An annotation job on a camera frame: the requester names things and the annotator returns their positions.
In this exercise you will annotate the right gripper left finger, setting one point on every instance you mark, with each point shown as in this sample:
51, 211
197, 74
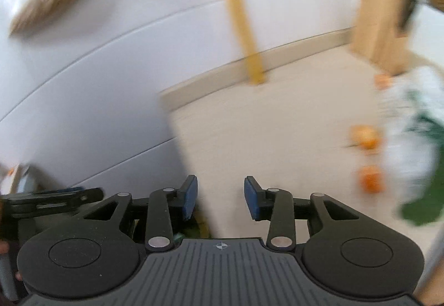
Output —
166, 207

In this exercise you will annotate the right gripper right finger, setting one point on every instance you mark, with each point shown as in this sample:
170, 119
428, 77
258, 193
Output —
276, 206

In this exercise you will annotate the orange peel piece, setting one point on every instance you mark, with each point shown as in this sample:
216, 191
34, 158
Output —
382, 81
370, 179
366, 137

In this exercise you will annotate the dark green leaf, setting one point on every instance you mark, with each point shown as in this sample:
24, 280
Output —
426, 209

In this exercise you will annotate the green white milk carton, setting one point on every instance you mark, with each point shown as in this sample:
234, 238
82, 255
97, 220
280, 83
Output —
411, 117

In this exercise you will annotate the wooden knife block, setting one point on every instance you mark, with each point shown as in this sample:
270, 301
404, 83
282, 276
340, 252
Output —
381, 32

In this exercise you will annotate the yellow gas pipe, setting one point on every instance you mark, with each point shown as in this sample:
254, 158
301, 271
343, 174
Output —
245, 36

